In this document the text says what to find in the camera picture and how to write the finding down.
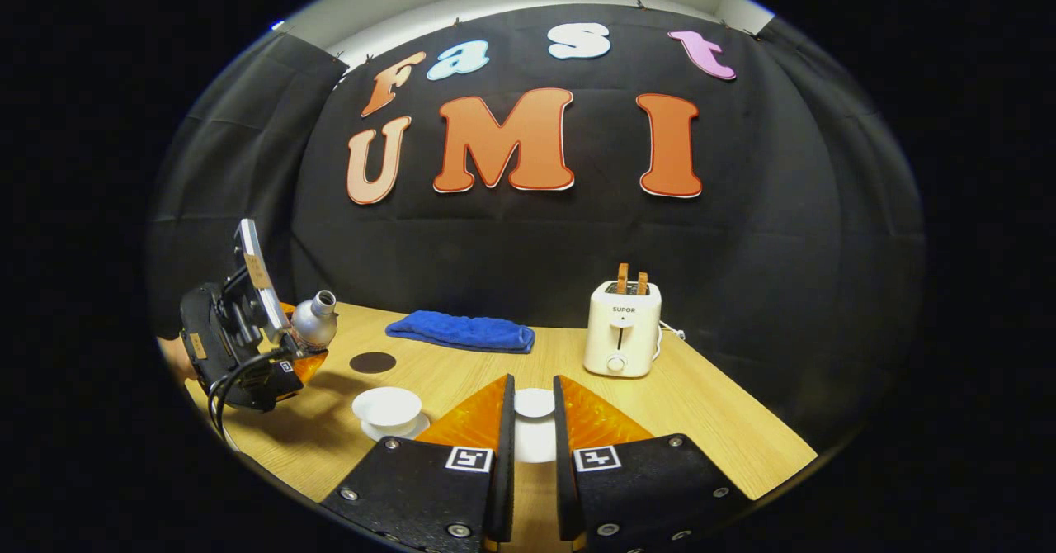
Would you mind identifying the black cable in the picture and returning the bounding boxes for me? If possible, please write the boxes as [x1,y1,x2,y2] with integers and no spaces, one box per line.
[206,347,285,447]

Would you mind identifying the black backdrop cloth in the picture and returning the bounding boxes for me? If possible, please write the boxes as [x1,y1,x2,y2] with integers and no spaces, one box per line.
[147,4,926,455]

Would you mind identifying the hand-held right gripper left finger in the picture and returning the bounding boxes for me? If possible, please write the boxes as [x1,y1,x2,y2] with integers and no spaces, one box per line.
[320,374,516,553]

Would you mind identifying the white toaster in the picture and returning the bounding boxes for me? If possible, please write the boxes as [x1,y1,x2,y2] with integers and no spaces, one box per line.
[583,281,663,379]

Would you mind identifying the blue folded towel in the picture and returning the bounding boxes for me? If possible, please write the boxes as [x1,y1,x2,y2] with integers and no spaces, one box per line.
[385,310,536,354]

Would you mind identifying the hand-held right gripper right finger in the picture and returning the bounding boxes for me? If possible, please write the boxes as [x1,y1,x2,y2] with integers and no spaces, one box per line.
[553,375,753,553]

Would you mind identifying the white toaster cord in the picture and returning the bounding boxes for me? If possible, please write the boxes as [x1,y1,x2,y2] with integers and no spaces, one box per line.
[658,319,687,362]

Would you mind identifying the white teacup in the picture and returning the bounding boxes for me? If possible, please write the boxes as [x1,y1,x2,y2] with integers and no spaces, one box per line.
[351,386,423,435]

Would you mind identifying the silver water bottle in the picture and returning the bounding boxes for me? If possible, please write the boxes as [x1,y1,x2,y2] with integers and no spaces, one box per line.
[290,290,339,352]

